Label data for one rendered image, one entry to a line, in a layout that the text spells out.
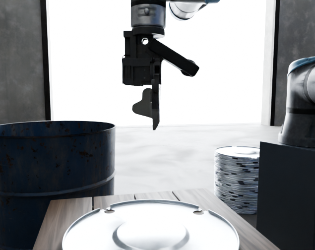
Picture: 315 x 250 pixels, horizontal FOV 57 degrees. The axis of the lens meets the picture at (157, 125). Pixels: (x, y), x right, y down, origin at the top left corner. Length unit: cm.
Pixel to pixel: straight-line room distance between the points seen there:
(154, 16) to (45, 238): 45
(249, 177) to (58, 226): 106
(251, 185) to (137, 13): 108
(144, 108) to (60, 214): 27
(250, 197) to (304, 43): 457
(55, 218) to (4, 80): 411
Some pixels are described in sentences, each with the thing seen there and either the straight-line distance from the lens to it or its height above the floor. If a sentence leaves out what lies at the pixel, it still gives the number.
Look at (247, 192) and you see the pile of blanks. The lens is 151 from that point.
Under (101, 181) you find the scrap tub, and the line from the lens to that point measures 90.
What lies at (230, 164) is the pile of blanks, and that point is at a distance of 147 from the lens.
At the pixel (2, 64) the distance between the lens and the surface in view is 467.
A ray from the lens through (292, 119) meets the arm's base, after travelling 86.
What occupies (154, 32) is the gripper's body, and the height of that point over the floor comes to 71.
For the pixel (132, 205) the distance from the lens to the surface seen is 64.
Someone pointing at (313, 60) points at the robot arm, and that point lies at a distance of 85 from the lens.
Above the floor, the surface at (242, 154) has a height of 28.
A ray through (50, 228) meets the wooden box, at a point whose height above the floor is 35.
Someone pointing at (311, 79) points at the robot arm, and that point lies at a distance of 80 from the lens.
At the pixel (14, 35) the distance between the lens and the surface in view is 468.
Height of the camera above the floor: 59
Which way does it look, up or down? 7 degrees down
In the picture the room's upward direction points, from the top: straight up
